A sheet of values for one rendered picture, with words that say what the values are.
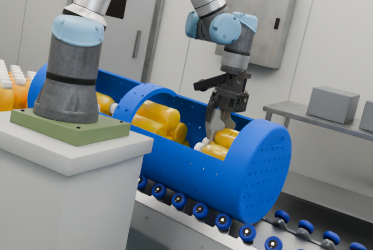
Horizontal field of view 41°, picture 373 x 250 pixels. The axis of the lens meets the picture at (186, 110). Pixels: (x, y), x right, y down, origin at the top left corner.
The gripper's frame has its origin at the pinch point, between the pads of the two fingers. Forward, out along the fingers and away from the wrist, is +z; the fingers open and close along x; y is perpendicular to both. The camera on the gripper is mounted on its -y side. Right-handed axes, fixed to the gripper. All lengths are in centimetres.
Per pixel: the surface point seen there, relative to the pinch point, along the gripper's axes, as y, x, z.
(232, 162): 16.1, -13.9, 1.5
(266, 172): 20.3, -1.3, 4.4
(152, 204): -6.9, -11.9, 22.8
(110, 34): -327, 282, 10
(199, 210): 8.5, -11.2, 18.5
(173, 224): 1.9, -12.3, 25.0
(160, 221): -2.4, -12.7, 26.0
